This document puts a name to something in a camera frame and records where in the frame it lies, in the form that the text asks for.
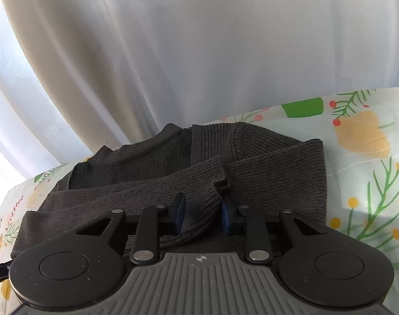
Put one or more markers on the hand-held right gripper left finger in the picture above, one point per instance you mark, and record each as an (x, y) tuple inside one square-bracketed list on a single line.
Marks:
[(179, 211)]

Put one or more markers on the dark grey ribbed sweater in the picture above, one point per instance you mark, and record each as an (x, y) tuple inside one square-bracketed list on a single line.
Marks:
[(271, 174)]

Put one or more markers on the white curtain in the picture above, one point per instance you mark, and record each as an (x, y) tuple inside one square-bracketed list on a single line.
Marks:
[(173, 55)]

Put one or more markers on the floral printed table cover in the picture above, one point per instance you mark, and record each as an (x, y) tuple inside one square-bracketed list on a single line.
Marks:
[(366, 157)]

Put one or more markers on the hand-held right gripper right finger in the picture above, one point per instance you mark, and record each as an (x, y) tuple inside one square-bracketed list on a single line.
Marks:
[(225, 218)]

